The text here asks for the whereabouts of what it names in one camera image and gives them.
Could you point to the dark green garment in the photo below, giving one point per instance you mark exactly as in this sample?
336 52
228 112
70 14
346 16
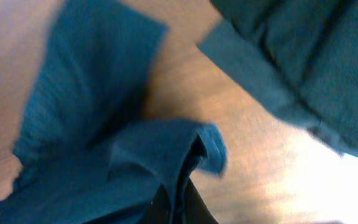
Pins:
297 58

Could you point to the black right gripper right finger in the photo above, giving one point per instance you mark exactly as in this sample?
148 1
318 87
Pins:
195 210

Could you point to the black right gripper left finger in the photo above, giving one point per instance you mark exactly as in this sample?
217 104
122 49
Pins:
160 209

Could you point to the navy blue shorts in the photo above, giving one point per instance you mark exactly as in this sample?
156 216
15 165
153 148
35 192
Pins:
87 155

